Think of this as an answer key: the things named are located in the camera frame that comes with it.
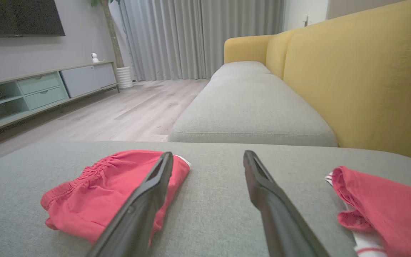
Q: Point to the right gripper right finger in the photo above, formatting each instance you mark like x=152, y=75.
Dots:
x=277, y=217

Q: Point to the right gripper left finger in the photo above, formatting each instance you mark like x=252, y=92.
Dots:
x=145, y=210

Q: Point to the red jersey with white trim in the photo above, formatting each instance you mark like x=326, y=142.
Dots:
x=387, y=210

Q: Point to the red shorts with white stripe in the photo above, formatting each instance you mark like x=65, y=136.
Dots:
x=95, y=200

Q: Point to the large grey sofa seat cushion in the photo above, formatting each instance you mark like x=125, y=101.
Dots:
x=212, y=210

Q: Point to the white ribbed plant pot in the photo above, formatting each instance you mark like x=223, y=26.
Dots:
x=124, y=77

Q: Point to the grey cabinet door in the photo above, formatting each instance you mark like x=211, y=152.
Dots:
x=84, y=79

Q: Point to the pale green cabinet drawer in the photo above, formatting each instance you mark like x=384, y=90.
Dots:
x=45, y=98
x=37, y=83

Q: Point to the yellow sofa backrest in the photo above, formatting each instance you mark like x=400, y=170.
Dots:
x=369, y=78

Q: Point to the indoor plant trunk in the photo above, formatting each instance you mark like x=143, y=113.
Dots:
x=112, y=35

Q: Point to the grey pleated curtain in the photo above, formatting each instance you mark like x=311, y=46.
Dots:
x=191, y=35

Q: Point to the black flat screen television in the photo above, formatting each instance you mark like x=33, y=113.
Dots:
x=16, y=18

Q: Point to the small white security camera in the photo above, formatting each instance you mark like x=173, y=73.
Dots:
x=94, y=58

